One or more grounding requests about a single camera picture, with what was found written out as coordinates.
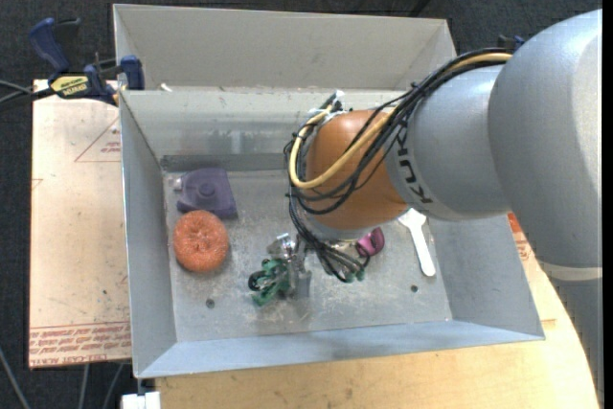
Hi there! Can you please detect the grey metal bin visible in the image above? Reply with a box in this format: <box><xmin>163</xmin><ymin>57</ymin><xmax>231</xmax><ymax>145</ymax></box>
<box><xmin>112</xmin><ymin>3</ymin><xmax>546</xmax><ymax>380</ymax></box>

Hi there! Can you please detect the white plastic spoon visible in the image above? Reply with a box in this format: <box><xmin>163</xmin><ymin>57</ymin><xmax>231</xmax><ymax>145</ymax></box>
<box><xmin>397</xmin><ymin>207</ymin><xmax>438</xmax><ymax>278</ymax></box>

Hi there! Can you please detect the magenta small plastic object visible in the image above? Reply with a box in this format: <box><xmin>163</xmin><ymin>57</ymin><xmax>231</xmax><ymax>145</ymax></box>
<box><xmin>354</xmin><ymin>226</ymin><xmax>386</xmax><ymax>258</ymax></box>

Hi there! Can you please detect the orange round scouring pad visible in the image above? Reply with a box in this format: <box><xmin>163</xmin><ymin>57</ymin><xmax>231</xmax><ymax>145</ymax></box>
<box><xmin>171</xmin><ymin>210</ymin><xmax>231</xmax><ymax>274</ymax></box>

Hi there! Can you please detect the brown cardboard board red print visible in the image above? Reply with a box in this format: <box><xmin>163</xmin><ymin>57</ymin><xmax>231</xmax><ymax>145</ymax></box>
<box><xmin>28</xmin><ymin>79</ymin><xmax>133</xmax><ymax>371</ymax></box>

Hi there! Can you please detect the purple flat plastic object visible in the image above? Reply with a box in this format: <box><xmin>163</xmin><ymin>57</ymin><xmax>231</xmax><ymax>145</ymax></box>
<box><xmin>173</xmin><ymin>167</ymin><xmax>239</xmax><ymax>221</ymax></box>

